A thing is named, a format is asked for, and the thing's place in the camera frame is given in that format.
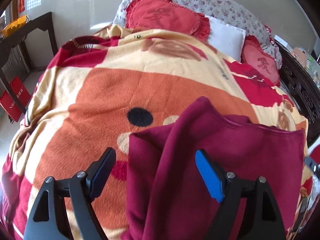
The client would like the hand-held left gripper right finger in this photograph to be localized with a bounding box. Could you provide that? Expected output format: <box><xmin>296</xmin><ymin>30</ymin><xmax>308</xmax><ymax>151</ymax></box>
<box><xmin>195</xmin><ymin>149</ymin><xmax>287</xmax><ymax>240</ymax></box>

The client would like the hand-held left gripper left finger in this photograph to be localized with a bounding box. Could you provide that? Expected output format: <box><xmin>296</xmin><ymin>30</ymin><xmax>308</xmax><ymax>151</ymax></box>
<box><xmin>24</xmin><ymin>147</ymin><xmax>117</xmax><ymax>240</ymax></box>

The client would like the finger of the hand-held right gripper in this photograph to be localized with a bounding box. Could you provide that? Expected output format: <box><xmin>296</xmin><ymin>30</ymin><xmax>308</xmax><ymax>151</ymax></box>
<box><xmin>304</xmin><ymin>156</ymin><xmax>320</xmax><ymax>179</ymax></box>

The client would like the maroon fleece garment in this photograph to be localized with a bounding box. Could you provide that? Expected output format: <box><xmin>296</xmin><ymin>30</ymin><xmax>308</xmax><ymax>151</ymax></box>
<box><xmin>120</xmin><ymin>96</ymin><xmax>309</xmax><ymax>240</ymax></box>

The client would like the red and cream printed blanket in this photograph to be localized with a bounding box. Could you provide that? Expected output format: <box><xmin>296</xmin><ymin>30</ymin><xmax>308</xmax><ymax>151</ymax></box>
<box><xmin>0</xmin><ymin>24</ymin><xmax>317</xmax><ymax>240</ymax></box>

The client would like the red paper gift bag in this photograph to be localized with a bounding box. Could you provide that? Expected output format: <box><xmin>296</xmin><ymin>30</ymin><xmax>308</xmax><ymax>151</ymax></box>
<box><xmin>0</xmin><ymin>91</ymin><xmax>23</xmax><ymax>123</ymax></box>
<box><xmin>9</xmin><ymin>76</ymin><xmax>32</xmax><ymax>105</ymax></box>

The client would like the small red heart pillow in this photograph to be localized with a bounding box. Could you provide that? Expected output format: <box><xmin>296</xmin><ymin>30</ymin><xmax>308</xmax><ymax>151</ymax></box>
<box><xmin>241</xmin><ymin>35</ymin><xmax>283</xmax><ymax>87</ymax></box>

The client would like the white pillow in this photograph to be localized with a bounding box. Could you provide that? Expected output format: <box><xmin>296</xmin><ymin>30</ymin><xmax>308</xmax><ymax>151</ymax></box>
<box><xmin>205</xmin><ymin>15</ymin><xmax>247</xmax><ymax>62</ymax></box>

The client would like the dark slatted radiator cover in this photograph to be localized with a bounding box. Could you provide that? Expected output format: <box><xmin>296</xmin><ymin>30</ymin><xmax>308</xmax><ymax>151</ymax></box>
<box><xmin>0</xmin><ymin>40</ymin><xmax>33</xmax><ymax>85</ymax></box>

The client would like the dark wooden side table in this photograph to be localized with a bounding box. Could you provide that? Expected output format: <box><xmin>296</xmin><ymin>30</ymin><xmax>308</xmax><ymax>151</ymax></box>
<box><xmin>0</xmin><ymin>12</ymin><xmax>58</xmax><ymax>115</ymax></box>

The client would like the large red heart pillow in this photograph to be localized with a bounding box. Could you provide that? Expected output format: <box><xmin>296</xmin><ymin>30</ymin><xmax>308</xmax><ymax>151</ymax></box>
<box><xmin>124</xmin><ymin>0</ymin><xmax>212</xmax><ymax>42</ymax></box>

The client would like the yellow plastic basket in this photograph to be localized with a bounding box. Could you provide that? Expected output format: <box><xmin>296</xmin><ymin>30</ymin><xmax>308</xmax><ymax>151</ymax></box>
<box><xmin>2</xmin><ymin>15</ymin><xmax>29</xmax><ymax>37</ymax></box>

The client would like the dark carved wooden bed frame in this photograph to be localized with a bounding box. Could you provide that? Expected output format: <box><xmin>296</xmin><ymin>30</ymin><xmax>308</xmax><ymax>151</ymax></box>
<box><xmin>275</xmin><ymin>39</ymin><xmax>320</xmax><ymax>148</ymax></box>

